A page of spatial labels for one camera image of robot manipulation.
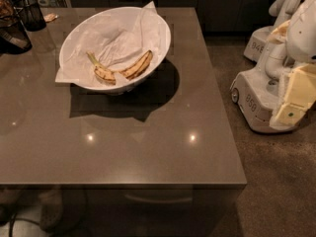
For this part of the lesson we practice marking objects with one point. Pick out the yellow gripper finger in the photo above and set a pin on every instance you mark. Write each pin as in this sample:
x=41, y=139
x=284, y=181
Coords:
x=296, y=95

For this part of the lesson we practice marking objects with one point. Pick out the yellow spotted banana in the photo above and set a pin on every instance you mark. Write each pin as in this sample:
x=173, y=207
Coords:
x=138, y=67

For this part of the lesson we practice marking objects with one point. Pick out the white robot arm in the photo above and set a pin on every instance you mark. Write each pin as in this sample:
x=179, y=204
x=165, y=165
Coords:
x=299, y=43

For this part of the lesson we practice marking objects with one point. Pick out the white bowl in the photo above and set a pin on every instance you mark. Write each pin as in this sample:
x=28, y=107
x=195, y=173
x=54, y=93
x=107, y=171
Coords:
x=89, y=33

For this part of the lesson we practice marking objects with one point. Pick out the short banana piece with stem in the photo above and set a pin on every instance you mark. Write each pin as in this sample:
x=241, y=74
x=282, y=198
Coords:
x=101, y=71

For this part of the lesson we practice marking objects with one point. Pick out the white paper liner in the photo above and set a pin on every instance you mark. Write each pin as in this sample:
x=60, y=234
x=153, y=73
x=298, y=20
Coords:
x=112, y=43

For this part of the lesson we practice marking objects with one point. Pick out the small crumpled wrapper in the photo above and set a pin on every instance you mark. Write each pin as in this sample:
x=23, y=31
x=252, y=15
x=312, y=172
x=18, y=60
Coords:
x=50, y=17

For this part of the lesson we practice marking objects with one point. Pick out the black mesh pen cup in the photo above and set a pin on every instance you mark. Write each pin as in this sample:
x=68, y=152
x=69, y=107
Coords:
x=30, y=15

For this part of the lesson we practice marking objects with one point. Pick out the dark round container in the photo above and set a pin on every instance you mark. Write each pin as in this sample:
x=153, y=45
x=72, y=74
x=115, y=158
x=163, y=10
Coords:
x=13, y=37

